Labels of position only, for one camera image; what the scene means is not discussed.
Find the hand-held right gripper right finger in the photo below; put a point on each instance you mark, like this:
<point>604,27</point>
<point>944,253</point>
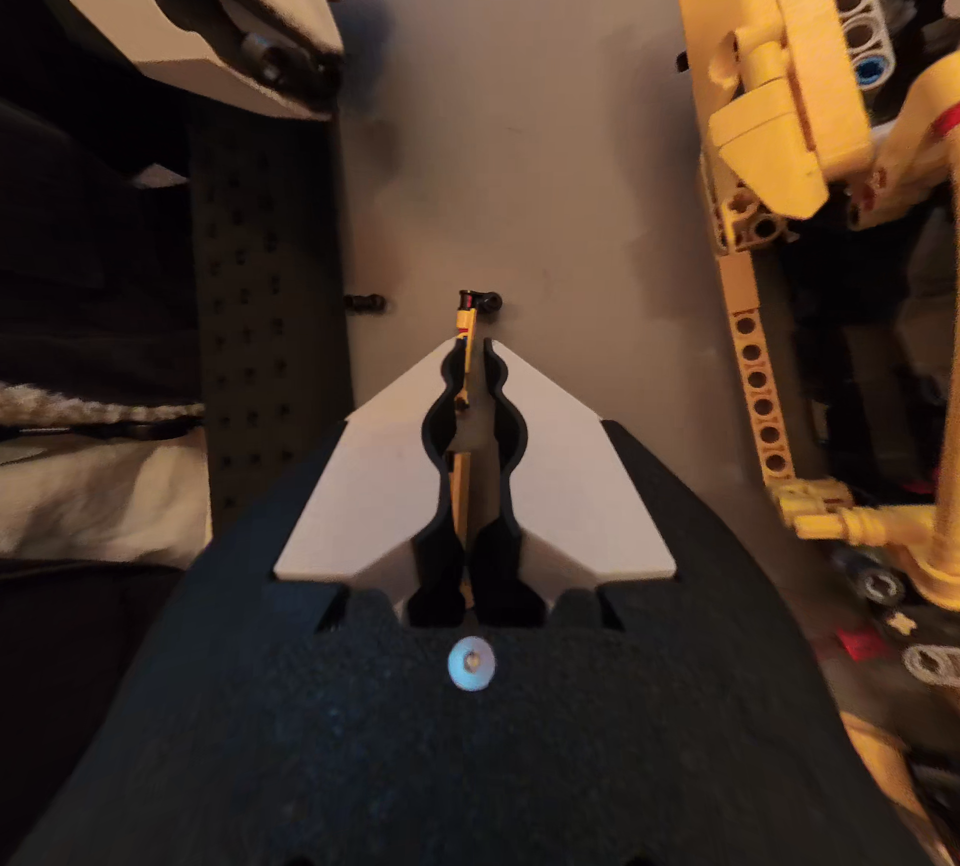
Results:
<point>593,506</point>

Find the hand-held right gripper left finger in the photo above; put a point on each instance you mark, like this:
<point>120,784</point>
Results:
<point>360,506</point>

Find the thin yellow beam piece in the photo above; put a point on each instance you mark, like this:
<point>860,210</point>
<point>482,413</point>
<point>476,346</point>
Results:
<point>465,484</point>

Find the black connector pin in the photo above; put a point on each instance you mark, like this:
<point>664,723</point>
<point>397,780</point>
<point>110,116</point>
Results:
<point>365,303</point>

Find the yellow brick car model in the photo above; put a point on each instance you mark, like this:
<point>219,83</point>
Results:
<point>765,86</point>

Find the grey desk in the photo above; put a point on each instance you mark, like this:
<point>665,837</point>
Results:
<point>570,176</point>

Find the black perforated mat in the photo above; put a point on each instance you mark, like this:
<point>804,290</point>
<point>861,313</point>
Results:
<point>270,326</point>

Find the fleece-lined jacket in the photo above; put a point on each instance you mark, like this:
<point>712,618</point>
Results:
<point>90,506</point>

